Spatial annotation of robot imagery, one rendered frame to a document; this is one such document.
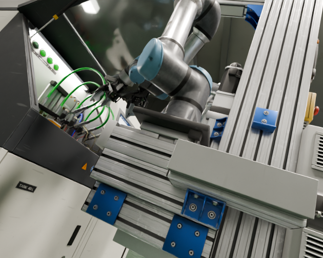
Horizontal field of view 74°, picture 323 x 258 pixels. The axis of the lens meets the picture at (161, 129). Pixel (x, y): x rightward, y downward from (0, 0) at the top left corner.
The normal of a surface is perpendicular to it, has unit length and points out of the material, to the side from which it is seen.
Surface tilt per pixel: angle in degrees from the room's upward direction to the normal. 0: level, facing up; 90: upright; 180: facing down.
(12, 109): 90
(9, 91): 90
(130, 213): 90
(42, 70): 90
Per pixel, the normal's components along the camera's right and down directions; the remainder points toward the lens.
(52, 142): 0.89, 0.22
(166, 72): 0.18, 0.40
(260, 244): -0.18, -0.45
